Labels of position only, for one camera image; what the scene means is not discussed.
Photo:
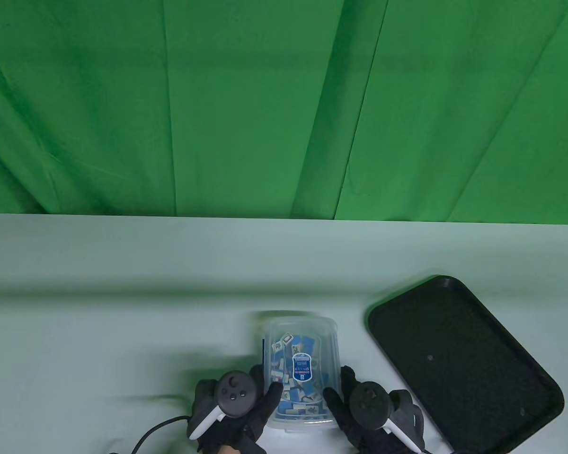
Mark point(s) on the person's right hand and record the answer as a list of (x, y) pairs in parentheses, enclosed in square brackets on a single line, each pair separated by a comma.
[(340, 406)]

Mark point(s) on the person's left hand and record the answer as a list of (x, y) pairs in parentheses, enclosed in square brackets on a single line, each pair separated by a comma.
[(236, 430)]

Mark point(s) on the clear box with blue latches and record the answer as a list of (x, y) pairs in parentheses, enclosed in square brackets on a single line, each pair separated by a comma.
[(303, 425)]

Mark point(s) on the pile of blue mahjong tiles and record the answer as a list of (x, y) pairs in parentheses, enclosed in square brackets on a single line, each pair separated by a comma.
[(284, 373)]

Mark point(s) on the clear plastic lid blue label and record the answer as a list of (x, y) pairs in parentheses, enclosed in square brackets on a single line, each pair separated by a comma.
[(329, 340)]

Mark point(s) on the black plastic tray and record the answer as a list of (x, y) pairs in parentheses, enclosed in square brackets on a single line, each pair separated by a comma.
[(454, 359)]

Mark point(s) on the person's left forearm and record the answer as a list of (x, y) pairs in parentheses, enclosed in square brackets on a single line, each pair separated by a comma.
[(228, 450)]

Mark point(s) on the black right hand controller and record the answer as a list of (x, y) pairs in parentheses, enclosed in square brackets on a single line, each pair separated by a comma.
[(369, 404)]

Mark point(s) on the black hand controller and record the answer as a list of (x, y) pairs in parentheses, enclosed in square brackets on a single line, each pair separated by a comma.
[(232, 395), (369, 404)]

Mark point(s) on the black left hand controller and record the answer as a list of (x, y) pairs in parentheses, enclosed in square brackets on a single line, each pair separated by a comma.
[(232, 395)]

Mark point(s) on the green backdrop cloth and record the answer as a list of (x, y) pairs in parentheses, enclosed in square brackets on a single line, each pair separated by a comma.
[(265, 104)]

